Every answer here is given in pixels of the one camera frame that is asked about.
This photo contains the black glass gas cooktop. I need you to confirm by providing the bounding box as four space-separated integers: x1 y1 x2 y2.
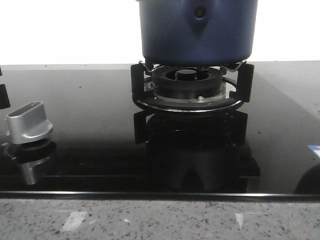
0 61 320 201

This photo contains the black pot support grate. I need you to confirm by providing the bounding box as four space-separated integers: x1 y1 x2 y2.
130 60 255 115

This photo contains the blue saucepan with handle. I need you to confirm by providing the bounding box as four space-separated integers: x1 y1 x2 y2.
138 0 258 67

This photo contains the blue white energy label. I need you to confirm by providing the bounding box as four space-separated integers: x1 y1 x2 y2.
308 145 320 158

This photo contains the black left pot support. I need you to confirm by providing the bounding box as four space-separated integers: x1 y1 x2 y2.
0 83 11 110

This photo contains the black gas burner head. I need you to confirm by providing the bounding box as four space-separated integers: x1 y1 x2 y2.
152 66 223 99

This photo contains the silver stove control knob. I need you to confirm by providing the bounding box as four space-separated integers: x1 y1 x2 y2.
6 101 53 145

